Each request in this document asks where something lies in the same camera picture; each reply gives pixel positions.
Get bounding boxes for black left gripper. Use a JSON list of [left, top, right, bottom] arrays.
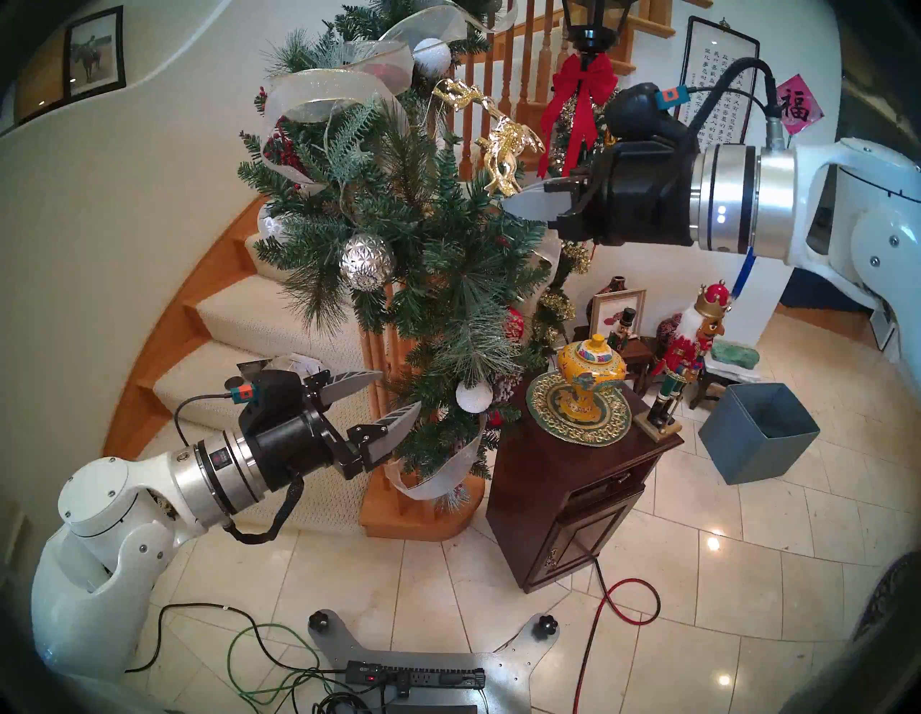
[[248, 368, 423, 493]]

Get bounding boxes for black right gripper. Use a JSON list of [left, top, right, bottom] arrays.
[[502, 142, 704, 248]]

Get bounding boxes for gold glitter reindeer ornament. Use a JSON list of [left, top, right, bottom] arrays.
[[433, 78, 546, 197]]

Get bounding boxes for white glitter ball ornament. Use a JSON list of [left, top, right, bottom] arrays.
[[412, 37, 452, 78], [455, 380, 494, 415]]

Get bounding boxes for green pine Christmas garland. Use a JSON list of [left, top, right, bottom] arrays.
[[237, 0, 569, 497]]

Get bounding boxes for silver faceted ball ornament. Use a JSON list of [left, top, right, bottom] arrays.
[[340, 234, 396, 292]]

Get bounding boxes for sheer white gold-edged ribbon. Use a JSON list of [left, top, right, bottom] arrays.
[[385, 410, 490, 501], [263, 0, 519, 195], [536, 229, 563, 289]]

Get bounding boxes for dark red vase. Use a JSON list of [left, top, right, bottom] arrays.
[[586, 275, 628, 325]]

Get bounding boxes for red velvet bow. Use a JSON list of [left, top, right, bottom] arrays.
[[536, 52, 620, 181]]

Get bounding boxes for small dark nutcracker figure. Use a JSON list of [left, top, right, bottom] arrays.
[[608, 306, 638, 352]]

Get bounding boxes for carpeted wooden staircase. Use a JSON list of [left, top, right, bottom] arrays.
[[101, 194, 486, 542]]

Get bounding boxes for yellow porcelain lidded jar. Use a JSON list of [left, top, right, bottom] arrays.
[[556, 333, 628, 423]]

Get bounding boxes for black lantern lamp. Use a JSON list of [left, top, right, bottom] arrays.
[[561, 0, 640, 55]]

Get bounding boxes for green gold round mat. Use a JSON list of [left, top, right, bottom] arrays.
[[525, 369, 632, 447]]

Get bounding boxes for large red crowned nutcracker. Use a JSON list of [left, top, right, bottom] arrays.
[[651, 282, 733, 404]]

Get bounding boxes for dark wooden cabinet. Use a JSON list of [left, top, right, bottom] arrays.
[[486, 374, 684, 595]]

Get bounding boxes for framed Chinese calligraphy scroll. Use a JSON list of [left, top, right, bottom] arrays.
[[680, 16, 761, 145]]

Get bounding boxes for green jade stone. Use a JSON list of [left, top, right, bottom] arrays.
[[709, 340, 761, 371]]

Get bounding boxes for red diamond fu paper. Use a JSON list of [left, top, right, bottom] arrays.
[[773, 73, 825, 136]]

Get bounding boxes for red berry cluster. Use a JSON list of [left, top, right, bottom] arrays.
[[263, 133, 303, 173]]

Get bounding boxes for black power strip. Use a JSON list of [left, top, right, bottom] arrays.
[[345, 661, 486, 692]]

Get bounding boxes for blue floor rug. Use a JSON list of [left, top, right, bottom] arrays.
[[781, 277, 868, 312]]

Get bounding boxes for blue-grey waste bin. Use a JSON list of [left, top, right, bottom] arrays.
[[698, 381, 821, 485]]

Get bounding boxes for framed horse rider photo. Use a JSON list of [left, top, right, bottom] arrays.
[[63, 6, 127, 101]]

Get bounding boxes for brown framed picture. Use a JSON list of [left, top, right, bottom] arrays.
[[11, 22, 69, 127]]

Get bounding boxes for dark patterned rug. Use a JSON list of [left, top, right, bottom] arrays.
[[856, 551, 918, 641]]

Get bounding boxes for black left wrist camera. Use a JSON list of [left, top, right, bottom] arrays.
[[232, 367, 321, 433]]

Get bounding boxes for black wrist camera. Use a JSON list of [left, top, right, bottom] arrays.
[[604, 83, 693, 146], [232, 367, 321, 433]]

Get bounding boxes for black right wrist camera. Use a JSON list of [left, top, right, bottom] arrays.
[[604, 83, 693, 146]]

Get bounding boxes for small silver picture frame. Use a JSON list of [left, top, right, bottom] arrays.
[[589, 288, 647, 339]]

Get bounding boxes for black braided cable sleeve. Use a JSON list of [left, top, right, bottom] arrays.
[[222, 474, 307, 545]]

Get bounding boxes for thin black camera cable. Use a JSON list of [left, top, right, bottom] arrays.
[[173, 391, 238, 447]]

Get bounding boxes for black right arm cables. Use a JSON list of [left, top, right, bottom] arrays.
[[684, 58, 786, 148]]

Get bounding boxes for black floor cable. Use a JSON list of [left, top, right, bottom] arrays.
[[126, 603, 353, 714]]

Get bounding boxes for green cable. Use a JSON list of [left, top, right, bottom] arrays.
[[227, 623, 353, 710]]

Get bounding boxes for grey metal robot base plate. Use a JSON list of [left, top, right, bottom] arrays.
[[308, 610, 561, 714]]

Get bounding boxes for red and black cable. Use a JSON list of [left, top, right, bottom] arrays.
[[572, 558, 661, 714]]

